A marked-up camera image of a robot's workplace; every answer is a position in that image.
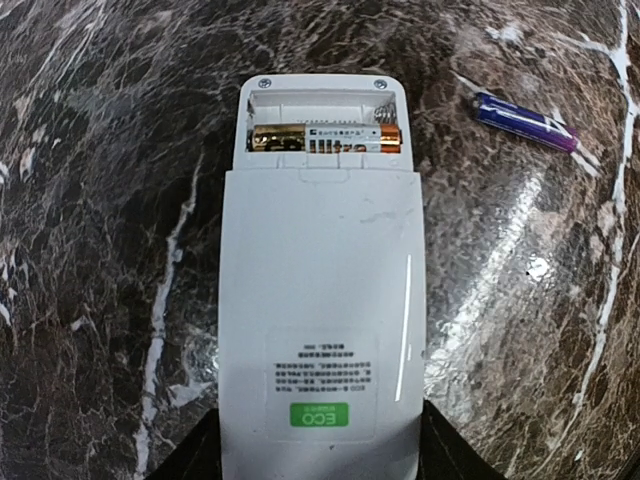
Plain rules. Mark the blue battery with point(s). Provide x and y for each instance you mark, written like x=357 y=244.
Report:
x=523 y=122

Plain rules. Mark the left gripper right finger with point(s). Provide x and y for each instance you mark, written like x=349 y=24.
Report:
x=445 y=454

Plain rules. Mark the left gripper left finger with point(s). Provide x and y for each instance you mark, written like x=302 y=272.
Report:
x=197 y=457

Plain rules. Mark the white remote control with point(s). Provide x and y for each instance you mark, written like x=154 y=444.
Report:
x=322 y=291

